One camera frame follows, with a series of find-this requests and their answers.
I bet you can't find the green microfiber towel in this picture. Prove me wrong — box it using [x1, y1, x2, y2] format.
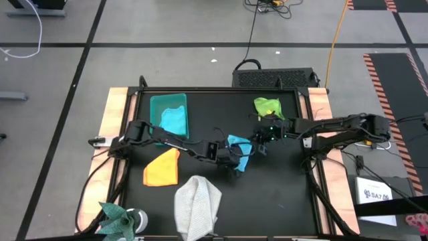
[253, 97, 286, 121]

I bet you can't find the white cable loop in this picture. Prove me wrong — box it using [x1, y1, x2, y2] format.
[354, 140, 392, 151]

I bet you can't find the black cable tangle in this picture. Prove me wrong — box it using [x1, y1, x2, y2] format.
[243, 0, 304, 20]

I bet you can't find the teal microfiber towel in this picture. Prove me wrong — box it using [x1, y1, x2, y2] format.
[158, 105, 187, 137]

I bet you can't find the teal plastic bin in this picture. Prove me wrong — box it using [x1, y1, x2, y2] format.
[148, 92, 190, 147]

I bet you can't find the orange-yellow cable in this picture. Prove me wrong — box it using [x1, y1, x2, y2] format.
[324, 0, 350, 89]

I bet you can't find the small black hazard-striped mat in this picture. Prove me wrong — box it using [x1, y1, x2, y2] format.
[346, 0, 428, 14]

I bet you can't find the black table frame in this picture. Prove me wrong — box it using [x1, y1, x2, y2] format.
[113, 76, 360, 241]

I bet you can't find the black computer case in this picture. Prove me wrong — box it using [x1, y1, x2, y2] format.
[231, 68, 319, 89]

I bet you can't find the pink object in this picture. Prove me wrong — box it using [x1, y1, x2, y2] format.
[405, 214, 428, 236]

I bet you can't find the black metal bracket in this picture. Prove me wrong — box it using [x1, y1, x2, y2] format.
[88, 136, 107, 149]

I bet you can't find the grey round roll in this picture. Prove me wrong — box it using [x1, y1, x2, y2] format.
[126, 208, 149, 234]

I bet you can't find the grey microfiber towel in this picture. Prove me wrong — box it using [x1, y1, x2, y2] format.
[173, 174, 223, 241]

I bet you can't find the black cable bundle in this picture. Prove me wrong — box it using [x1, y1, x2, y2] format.
[302, 154, 357, 237]
[75, 153, 132, 235]

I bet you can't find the orange microfiber towel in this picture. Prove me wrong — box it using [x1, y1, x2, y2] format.
[142, 147, 181, 187]

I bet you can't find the white SA7 sign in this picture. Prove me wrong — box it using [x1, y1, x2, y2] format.
[354, 176, 398, 227]

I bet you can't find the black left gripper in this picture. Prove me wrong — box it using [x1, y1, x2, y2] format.
[207, 140, 245, 178]

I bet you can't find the black floor cable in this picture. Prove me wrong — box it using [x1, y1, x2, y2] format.
[233, 0, 262, 71]

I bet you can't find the grey floor bar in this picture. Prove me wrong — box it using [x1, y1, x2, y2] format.
[0, 91, 31, 102]

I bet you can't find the grey desk foot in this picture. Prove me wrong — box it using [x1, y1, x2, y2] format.
[4, 8, 67, 18]

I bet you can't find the large black hazard-striped mat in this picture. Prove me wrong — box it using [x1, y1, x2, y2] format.
[362, 52, 428, 197]

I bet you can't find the white floor cable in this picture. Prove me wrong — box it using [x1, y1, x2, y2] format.
[0, 0, 43, 60]

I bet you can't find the light blue microfiber towel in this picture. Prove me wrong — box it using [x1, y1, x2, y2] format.
[227, 134, 254, 173]

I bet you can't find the teal paper plant ornament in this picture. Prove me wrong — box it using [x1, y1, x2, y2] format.
[96, 202, 142, 241]

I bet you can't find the black camera mount beam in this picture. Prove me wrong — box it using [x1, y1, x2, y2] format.
[353, 195, 428, 218]

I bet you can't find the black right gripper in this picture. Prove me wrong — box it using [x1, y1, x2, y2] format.
[252, 120, 292, 157]

